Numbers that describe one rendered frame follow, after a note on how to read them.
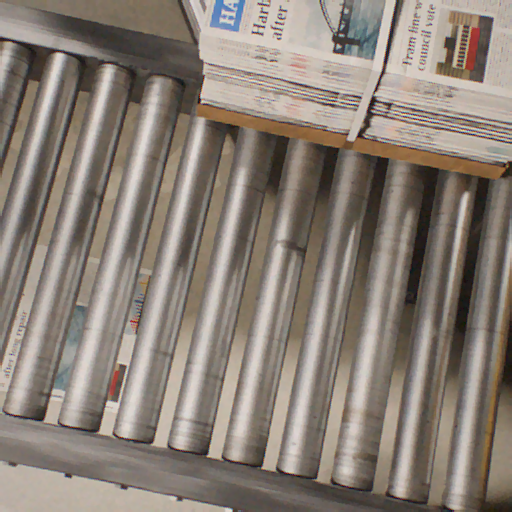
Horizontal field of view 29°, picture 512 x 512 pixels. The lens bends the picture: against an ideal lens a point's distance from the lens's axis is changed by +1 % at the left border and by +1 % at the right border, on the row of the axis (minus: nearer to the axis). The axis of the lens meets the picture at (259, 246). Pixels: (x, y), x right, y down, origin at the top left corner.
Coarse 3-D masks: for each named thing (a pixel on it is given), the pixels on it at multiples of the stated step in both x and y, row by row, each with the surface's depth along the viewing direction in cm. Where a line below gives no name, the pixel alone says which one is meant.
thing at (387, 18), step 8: (392, 0) 102; (384, 8) 102; (392, 8) 102; (384, 16) 102; (384, 24) 102; (384, 32) 102; (384, 40) 102; (376, 48) 102; (384, 48) 102; (376, 56) 101; (376, 64) 101
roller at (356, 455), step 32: (384, 192) 124; (416, 192) 123; (384, 224) 122; (416, 224) 123; (384, 256) 121; (384, 288) 119; (384, 320) 118; (384, 352) 118; (352, 384) 117; (384, 384) 117; (352, 416) 116; (384, 416) 117; (352, 448) 114; (352, 480) 113
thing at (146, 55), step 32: (0, 32) 125; (32, 32) 126; (64, 32) 126; (96, 32) 126; (128, 32) 126; (96, 64) 127; (128, 64) 125; (160, 64) 125; (192, 64) 126; (192, 96) 130
